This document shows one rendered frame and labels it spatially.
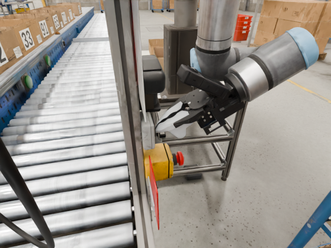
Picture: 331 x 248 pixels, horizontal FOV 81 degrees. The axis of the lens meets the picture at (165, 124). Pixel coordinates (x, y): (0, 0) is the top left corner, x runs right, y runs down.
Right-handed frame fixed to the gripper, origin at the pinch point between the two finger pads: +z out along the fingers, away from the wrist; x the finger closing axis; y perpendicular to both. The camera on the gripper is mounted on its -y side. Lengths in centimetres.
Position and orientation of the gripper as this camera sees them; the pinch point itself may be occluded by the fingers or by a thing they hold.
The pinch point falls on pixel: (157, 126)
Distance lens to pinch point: 45.5
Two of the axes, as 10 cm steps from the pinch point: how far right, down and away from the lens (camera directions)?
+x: -2.1, -5.5, 8.0
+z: -8.5, 5.2, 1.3
